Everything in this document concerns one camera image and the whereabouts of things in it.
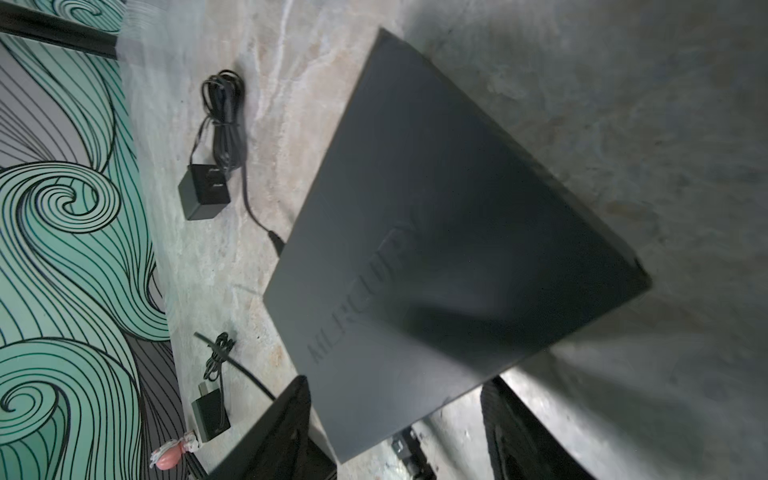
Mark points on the pink toy left side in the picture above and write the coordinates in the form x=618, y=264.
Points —
x=170, y=454

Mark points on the dark grey box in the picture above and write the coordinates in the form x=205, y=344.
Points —
x=432, y=254

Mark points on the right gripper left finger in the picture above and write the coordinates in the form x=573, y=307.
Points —
x=278, y=445

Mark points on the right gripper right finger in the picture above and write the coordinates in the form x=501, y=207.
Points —
x=519, y=445

